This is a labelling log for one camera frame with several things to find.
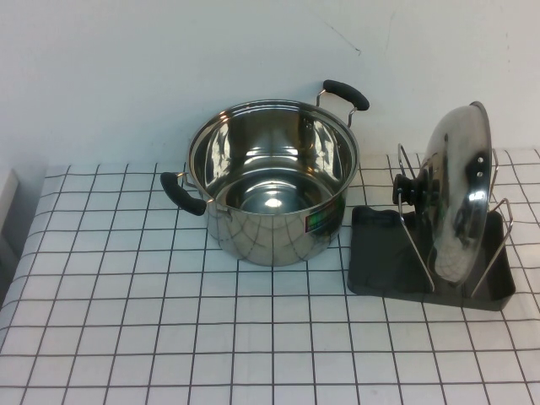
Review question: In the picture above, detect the steel pot lid black knob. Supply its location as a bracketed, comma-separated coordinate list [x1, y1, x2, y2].
[390, 100, 493, 294]

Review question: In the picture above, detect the stainless steel stock pot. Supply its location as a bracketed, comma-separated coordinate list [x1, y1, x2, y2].
[159, 78, 370, 267]

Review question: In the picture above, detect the black plastic drip tray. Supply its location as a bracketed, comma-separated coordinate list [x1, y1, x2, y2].
[348, 205, 518, 311]

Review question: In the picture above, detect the white black-grid tablecloth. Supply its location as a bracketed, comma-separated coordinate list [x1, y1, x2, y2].
[0, 145, 540, 405]

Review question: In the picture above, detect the metal wire lid rack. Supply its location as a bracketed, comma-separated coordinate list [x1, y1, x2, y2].
[396, 143, 514, 299]

